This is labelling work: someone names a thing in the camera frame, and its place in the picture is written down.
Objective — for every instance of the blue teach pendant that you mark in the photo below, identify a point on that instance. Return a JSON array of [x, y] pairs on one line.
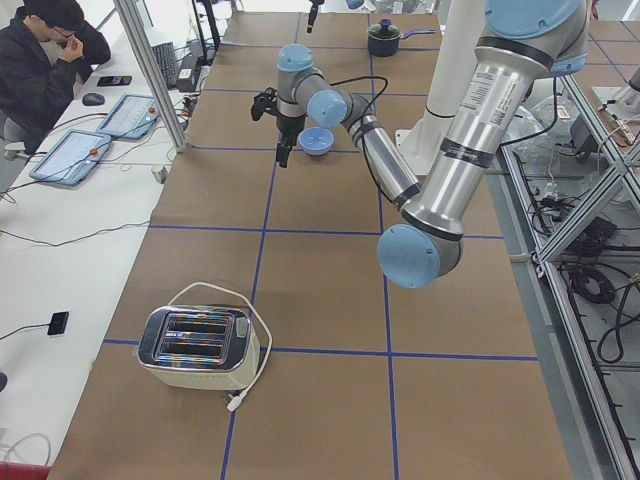
[[72, 158], [130, 118]]

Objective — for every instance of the blue bowl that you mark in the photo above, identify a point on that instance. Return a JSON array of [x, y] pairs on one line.
[[316, 141]]

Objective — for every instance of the aluminium frame post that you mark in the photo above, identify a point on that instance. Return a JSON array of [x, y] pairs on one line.
[[132, 23]]

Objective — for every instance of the black computer mouse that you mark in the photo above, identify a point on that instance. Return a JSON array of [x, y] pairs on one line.
[[93, 99]]

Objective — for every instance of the small black puck device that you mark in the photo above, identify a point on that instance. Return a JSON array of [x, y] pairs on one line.
[[58, 323]]

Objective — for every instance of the blue teach pendant near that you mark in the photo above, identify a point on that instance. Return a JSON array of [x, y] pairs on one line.
[[72, 158]]

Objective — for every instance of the seated person in black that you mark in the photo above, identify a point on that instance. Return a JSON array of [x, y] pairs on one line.
[[47, 51]]

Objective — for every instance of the black keyboard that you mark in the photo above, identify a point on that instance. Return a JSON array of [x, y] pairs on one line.
[[165, 57]]

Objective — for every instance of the black smartphone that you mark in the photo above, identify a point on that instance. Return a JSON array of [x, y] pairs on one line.
[[108, 81]]

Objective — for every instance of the blue saucepan with glass lid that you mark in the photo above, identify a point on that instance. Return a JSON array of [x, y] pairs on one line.
[[384, 37]]

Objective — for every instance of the blue teach pendant far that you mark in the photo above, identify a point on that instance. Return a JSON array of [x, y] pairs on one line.
[[130, 118]]

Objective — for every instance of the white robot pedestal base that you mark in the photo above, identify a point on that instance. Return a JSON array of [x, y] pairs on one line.
[[455, 65]]

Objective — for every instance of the cream toaster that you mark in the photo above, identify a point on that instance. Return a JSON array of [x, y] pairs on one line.
[[200, 347]]

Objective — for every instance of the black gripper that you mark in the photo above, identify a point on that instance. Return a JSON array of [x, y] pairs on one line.
[[312, 16], [289, 124]]

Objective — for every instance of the brown paper table cover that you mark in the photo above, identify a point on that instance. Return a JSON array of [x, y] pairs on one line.
[[366, 380]]

